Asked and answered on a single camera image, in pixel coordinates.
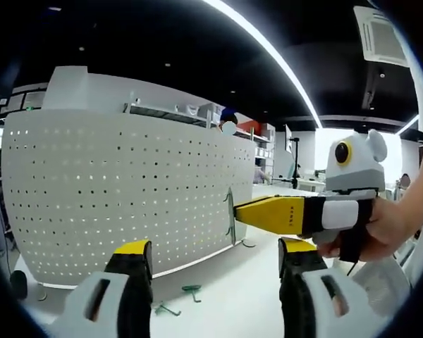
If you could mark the ceiling light strip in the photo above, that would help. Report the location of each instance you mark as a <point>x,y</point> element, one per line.
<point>268,45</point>

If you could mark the monitor on tripod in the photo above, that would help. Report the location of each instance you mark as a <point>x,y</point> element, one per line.
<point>288,139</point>

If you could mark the green hook assembly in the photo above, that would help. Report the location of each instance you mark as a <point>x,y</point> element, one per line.
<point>232,234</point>
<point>192,289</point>
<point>167,310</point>

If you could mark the person's right hand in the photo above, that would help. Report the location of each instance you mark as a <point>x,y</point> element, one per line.
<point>387,232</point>

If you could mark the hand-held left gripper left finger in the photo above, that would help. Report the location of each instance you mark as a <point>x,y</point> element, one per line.
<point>91,303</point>

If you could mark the black tripod stand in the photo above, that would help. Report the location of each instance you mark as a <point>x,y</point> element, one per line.
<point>295,165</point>

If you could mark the white perforated mounting plate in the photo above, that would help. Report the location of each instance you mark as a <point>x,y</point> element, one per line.
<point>109,183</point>

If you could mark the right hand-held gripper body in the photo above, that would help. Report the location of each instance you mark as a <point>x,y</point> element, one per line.
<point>359,169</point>

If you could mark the grey mesh office chair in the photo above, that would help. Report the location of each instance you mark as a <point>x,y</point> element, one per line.
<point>380,288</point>

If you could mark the ceiling air vent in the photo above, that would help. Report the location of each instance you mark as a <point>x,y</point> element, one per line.
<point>380,35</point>

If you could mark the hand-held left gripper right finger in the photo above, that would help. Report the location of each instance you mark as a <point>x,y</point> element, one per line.
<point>352,299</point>

